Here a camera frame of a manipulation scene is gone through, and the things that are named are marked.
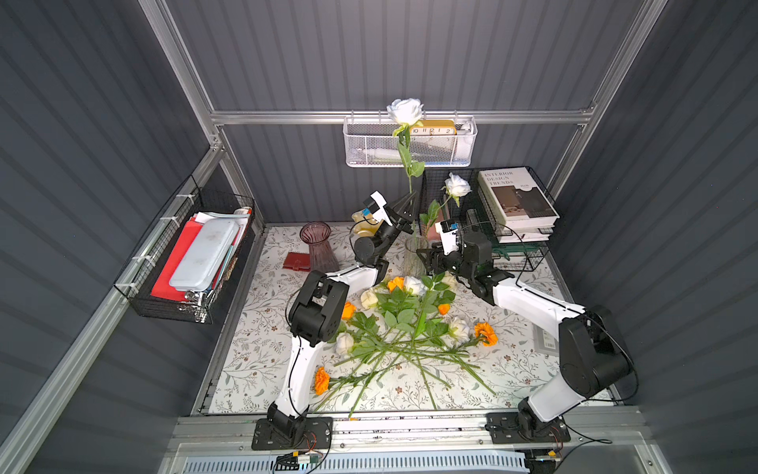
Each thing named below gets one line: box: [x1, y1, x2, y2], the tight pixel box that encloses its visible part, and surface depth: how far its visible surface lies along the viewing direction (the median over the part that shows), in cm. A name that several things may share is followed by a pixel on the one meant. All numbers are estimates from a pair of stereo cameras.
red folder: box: [151, 217, 204, 302], surface depth 69 cm
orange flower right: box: [473, 321, 499, 347], surface depth 88 cm
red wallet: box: [282, 251, 311, 272], surface depth 107 cm
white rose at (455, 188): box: [419, 171, 472, 238], surface depth 83 cm
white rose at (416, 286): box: [404, 275, 429, 298], surface depth 95 cm
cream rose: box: [360, 288, 379, 309], surface depth 96 cm
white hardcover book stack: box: [476, 166, 560, 244], surface depth 96 cm
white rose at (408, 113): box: [386, 97, 426, 195], surface depth 64 cm
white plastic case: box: [168, 218, 239, 292], surface depth 71 cm
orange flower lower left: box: [314, 366, 331, 396], surface depth 80 cm
